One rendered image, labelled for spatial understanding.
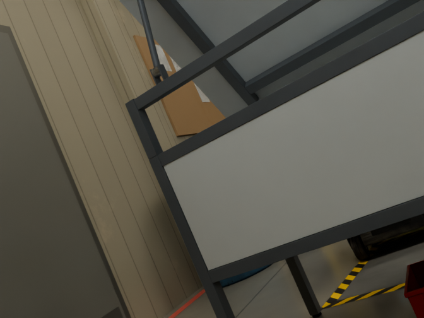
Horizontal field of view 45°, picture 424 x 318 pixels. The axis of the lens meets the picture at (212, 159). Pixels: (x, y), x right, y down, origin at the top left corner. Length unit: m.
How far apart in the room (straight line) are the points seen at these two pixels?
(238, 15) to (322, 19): 0.30
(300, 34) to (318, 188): 0.71
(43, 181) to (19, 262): 0.56
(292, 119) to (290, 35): 0.58
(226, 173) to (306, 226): 0.28
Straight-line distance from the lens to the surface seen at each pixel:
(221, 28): 1.96
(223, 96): 2.12
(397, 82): 1.33
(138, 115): 1.68
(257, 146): 1.47
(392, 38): 1.33
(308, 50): 1.93
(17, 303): 2.79
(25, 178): 3.10
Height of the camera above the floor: 0.60
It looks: 4 degrees up
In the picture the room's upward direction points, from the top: 24 degrees counter-clockwise
